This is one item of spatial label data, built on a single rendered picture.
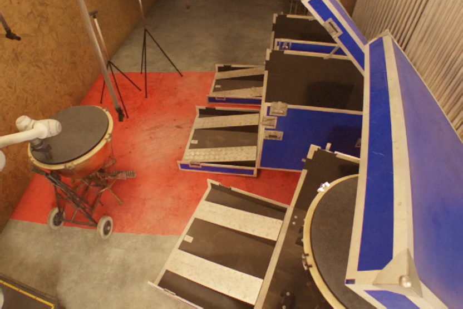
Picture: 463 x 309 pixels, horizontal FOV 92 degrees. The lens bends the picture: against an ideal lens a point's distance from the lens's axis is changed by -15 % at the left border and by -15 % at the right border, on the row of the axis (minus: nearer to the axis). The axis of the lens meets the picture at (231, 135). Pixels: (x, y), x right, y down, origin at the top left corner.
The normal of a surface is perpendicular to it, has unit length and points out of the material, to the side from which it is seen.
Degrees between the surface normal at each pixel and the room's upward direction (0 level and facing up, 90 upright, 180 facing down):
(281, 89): 90
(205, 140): 2
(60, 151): 0
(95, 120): 0
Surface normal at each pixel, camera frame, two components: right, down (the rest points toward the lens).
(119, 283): 0.00, -0.70
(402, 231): -0.73, -0.64
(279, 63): -0.12, 0.71
